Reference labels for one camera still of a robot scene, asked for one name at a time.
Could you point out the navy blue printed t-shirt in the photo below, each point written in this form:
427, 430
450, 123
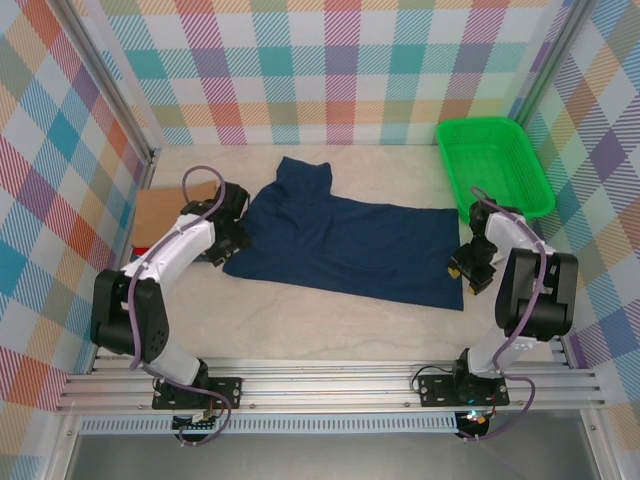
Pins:
360, 245

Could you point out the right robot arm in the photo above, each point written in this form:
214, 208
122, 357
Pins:
535, 295

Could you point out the brown cardboard piece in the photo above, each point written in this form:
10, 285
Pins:
155, 215

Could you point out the green plastic basket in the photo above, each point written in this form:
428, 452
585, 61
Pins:
495, 160

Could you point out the beige red blue-trimmed t-shirt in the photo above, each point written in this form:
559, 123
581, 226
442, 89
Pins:
140, 248

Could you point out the small controller board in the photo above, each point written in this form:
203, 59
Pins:
195, 422
475, 422

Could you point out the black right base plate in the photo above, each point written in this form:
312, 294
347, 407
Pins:
435, 392

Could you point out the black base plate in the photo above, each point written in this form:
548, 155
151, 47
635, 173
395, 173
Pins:
435, 392
227, 392

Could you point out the aluminium corner post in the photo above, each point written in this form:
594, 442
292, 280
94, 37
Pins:
110, 85
550, 65

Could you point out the aluminium rail frame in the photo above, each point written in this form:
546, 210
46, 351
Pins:
325, 387

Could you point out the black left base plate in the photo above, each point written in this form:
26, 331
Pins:
227, 392

